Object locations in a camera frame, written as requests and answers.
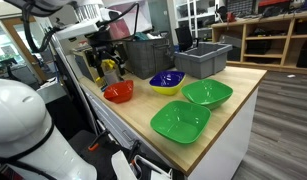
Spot red plastic bowl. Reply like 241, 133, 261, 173
103, 79, 135, 104

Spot white tube frame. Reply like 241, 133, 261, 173
132, 154, 174, 180

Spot black leaning panel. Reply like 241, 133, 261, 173
52, 33, 102, 134

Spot grey storage box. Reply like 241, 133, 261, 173
219, 34, 243, 62

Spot black office chair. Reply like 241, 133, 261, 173
174, 25, 200, 53

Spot grey plastic bin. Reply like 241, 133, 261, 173
173, 41, 233, 80

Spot green plastic bowl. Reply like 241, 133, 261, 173
150, 100, 212, 145
181, 78, 234, 110

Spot wooden shelf unit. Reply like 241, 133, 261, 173
211, 9, 307, 75

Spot black storage case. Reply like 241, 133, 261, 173
246, 39, 273, 56

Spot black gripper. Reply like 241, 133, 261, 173
87, 33, 128, 79

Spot black clamp with orange handle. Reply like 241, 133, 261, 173
87, 129, 111, 153
126, 139, 142, 174

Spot dark grey fabric basket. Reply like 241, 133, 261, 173
122, 31, 176, 80

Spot grey side table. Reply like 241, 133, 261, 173
35, 77, 68, 104

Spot wooden door frame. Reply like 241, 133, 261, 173
0, 14, 49, 83

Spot teal cloth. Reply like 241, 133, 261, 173
131, 31, 151, 42

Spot red black tool case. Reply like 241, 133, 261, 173
257, 0, 292, 15

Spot black robot cable hose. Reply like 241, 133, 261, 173
21, 0, 62, 54

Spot metal cylinder cup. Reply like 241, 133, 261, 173
103, 68, 120, 86

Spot white shelving unit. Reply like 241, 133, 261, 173
172, 0, 218, 40

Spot yellow bowl with blue inside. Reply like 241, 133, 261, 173
149, 70, 187, 96

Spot white plastic flap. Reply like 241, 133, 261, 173
111, 149, 138, 180

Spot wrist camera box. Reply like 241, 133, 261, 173
99, 8, 122, 28

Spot white drawer cabinet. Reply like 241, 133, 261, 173
77, 78, 261, 180

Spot black small parts organizer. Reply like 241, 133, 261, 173
225, 0, 257, 16

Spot small red tool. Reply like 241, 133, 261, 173
226, 11, 237, 24

